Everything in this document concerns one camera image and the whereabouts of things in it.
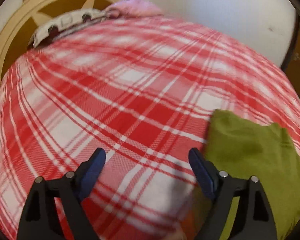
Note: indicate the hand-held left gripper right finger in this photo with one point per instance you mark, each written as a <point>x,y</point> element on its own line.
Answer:
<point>201,167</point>

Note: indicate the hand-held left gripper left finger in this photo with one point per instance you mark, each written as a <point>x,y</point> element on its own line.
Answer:
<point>93,166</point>

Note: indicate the green striped knit sweater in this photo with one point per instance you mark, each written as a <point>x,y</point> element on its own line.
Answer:
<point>252,150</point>

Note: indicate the red plaid blanket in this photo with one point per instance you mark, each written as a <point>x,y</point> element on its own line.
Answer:
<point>115,92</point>

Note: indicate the white patterned pillow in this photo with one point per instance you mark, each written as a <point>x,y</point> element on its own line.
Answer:
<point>65,21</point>

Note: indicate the cream wooden headboard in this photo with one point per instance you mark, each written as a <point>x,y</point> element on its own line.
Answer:
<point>12,37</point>

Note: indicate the pink pillow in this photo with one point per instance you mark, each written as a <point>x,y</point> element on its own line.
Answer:
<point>137,7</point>

